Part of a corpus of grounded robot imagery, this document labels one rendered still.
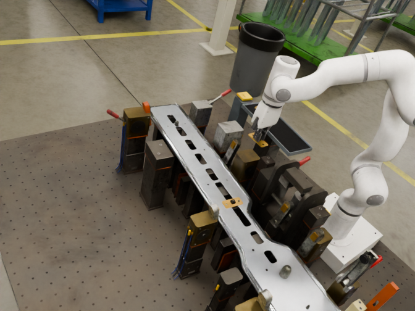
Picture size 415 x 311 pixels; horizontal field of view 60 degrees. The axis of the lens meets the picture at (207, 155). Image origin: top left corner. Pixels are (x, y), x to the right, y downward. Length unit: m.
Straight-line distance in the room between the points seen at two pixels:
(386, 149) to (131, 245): 1.09
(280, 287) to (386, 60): 0.80
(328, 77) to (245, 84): 2.96
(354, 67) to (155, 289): 1.08
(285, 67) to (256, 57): 2.79
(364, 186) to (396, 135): 0.24
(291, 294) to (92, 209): 0.94
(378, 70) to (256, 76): 2.92
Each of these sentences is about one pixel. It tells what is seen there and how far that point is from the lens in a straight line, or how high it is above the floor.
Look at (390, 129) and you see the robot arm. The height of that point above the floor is 1.42.
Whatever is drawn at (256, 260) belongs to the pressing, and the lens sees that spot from 1.31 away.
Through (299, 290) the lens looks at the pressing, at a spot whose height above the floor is 1.00.
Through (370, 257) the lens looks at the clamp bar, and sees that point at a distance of 1.23.
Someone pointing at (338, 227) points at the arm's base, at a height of 0.87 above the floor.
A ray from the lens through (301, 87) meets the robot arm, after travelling 1.17.
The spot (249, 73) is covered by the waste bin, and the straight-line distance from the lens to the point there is 4.08.
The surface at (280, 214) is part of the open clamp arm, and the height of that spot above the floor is 1.04.
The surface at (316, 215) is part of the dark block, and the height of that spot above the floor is 1.12.
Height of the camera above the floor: 2.02
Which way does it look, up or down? 39 degrees down
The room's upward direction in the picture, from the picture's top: 16 degrees clockwise
